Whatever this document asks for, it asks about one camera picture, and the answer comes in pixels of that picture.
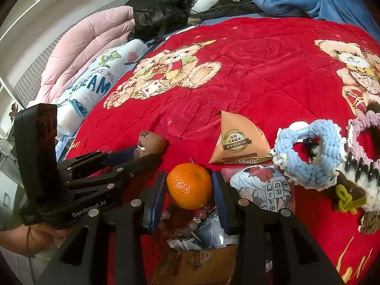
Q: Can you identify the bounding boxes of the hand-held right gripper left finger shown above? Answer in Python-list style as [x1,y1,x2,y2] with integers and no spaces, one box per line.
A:
[36,171,168,285]

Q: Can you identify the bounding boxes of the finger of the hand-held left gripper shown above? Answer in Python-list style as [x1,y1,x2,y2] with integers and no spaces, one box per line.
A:
[56,147,140,175]
[62,154,163,198]

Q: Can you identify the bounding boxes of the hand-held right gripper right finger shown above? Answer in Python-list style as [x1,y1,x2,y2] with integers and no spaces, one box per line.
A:
[211,171,346,285]

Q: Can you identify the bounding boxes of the brown capybara toy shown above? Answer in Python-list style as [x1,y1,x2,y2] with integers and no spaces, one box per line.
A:
[133,130,167,158]

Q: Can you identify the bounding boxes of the tangerine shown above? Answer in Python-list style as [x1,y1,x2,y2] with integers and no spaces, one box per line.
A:
[166,162,214,210]

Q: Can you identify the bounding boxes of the person's left hand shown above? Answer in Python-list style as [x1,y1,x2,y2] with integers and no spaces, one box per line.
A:
[0,223,70,256]

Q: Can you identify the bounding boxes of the silver foil wrapper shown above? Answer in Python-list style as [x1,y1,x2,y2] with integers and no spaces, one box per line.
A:
[166,211,238,250]

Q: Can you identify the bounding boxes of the anime picture badge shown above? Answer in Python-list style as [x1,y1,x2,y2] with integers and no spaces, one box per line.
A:
[221,166,294,214]

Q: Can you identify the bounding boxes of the orange triangular snack packet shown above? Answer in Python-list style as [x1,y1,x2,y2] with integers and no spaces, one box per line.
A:
[150,243,239,285]
[209,110,272,165]

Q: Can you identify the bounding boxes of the long white monster print pillow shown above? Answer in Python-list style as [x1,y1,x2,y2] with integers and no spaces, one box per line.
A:
[55,38,149,137]

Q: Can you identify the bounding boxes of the small black hair clip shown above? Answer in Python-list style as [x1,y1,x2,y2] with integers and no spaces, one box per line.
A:
[302,138,321,158]

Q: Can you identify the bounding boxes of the small light blue tube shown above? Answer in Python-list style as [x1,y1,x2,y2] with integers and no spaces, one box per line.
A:
[289,121,312,138]

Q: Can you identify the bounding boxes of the pink quilt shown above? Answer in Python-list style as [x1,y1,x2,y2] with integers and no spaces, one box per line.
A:
[36,6,140,104]

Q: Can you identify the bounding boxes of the brown plush with yellow knot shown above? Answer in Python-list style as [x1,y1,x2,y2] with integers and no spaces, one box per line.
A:
[325,174,370,216]

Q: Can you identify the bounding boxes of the blue crochet scrunchie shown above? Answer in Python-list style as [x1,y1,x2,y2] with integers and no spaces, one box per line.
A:
[272,119,349,189]

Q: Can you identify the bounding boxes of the red bear print blanket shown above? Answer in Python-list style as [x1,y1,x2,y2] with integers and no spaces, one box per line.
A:
[64,16,380,285]

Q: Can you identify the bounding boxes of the white fuzzy black hair claw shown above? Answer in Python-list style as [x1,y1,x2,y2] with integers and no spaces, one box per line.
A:
[338,151,380,205]

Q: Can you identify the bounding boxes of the brown crochet scrunchie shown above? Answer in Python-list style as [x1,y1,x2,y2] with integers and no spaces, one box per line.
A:
[358,209,380,235]

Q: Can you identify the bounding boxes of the black puffer jacket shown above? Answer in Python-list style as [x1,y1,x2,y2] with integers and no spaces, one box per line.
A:
[128,0,196,42]

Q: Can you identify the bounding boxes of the pink crochet scrunchie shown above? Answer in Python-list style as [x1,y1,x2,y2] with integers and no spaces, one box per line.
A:
[346,110,380,170]

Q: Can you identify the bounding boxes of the dark garment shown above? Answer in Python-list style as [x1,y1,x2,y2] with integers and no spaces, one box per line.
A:
[190,0,262,21]

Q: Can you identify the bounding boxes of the pink bead bracelet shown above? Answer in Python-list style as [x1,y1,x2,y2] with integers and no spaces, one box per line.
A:
[160,203,217,239]

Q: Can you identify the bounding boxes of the thin black cable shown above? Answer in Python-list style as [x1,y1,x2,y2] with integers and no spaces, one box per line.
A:
[25,226,38,285]

